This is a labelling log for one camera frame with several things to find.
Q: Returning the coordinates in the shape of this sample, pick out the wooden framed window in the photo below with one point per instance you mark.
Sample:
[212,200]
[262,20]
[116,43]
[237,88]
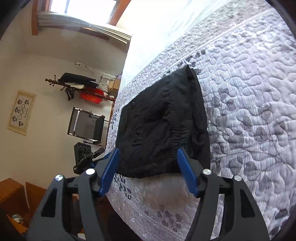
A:
[81,5]

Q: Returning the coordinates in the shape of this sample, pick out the grey quilted bedspread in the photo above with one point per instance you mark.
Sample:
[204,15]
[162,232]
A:
[242,104]

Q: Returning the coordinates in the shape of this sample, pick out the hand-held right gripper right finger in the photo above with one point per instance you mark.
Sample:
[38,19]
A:
[188,172]

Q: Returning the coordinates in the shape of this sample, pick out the striped bag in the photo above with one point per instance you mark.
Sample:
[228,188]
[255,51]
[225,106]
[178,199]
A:
[105,83]

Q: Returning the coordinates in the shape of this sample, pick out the wooden coat rack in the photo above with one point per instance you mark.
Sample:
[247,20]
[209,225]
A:
[52,81]

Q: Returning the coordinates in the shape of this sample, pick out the black chair with chrome frame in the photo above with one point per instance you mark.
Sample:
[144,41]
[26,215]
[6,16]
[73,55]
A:
[85,125]

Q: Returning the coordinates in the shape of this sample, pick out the wall poster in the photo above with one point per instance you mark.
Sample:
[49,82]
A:
[22,112]

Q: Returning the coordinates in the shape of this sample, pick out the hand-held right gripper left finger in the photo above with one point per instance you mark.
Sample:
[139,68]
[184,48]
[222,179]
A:
[109,172]

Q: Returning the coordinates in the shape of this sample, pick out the black clothes on rack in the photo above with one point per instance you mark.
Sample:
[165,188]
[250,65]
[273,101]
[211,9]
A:
[74,78]

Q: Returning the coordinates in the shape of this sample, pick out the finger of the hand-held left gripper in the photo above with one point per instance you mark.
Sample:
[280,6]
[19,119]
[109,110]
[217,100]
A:
[99,154]

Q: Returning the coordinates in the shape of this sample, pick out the cardboard box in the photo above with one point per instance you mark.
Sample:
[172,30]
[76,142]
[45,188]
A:
[114,88]

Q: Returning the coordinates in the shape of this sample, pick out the wooden cabinet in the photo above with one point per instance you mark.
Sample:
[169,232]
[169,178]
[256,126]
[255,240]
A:
[13,194]

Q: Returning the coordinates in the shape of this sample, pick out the red basket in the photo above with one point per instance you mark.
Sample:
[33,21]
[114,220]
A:
[91,96]

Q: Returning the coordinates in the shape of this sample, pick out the white pleated curtain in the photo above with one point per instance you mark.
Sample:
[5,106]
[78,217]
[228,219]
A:
[92,27]

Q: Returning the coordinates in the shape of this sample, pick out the black pants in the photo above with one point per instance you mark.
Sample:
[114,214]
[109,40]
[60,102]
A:
[157,115]

